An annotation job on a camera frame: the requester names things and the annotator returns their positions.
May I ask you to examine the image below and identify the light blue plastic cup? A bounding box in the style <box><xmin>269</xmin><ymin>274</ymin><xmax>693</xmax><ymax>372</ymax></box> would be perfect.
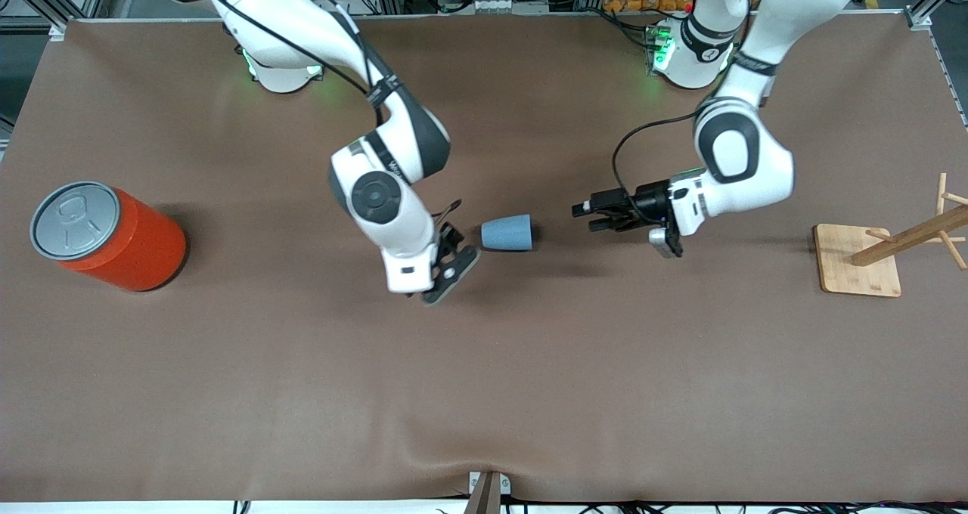
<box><xmin>481</xmin><ymin>214</ymin><xmax>535</xmax><ymax>252</ymax></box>

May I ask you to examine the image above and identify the wooden cup rack stand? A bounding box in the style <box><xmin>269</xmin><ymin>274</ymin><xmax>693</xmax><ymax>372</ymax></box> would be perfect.
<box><xmin>813</xmin><ymin>172</ymin><xmax>968</xmax><ymax>298</ymax></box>

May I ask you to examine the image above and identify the brown table cover cloth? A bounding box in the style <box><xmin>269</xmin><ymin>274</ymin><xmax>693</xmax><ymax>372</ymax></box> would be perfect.
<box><xmin>0</xmin><ymin>11</ymin><xmax>968</xmax><ymax>503</ymax></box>

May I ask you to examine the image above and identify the white terminal block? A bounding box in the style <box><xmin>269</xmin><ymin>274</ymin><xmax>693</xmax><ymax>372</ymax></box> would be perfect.
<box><xmin>473</xmin><ymin>0</ymin><xmax>549</xmax><ymax>14</ymax></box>

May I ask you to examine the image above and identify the orange can with silver lid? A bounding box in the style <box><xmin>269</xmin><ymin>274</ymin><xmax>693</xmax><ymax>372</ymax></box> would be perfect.
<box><xmin>29</xmin><ymin>180</ymin><xmax>188</xmax><ymax>293</ymax></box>

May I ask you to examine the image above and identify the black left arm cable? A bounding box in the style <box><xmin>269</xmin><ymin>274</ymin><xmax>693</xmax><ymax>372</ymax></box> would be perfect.
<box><xmin>611</xmin><ymin>0</ymin><xmax>757</xmax><ymax>197</ymax></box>

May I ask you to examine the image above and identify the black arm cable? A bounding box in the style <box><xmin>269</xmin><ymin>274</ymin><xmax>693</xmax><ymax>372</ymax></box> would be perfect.
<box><xmin>611</xmin><ymin>0</ymin><xmax>757</xmax><ymax>197</ymax></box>
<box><xmin>193</xmin><ymin>0</ymin><xmax>464</xmax><ymax>231</ymax></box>

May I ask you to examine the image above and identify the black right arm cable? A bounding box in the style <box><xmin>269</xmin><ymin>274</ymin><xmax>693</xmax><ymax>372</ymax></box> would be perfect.
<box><xmin>193</xmin><ymin>0</ymin><xmax>464</xmax><ymax>231</ymax></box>

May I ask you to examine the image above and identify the metal table clamp bracket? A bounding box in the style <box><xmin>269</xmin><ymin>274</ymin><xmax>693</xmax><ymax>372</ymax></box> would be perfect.
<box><xmin>465</xmin><ymin>470</ymin><xmax>512</xmax><ymax>514</ymax></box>

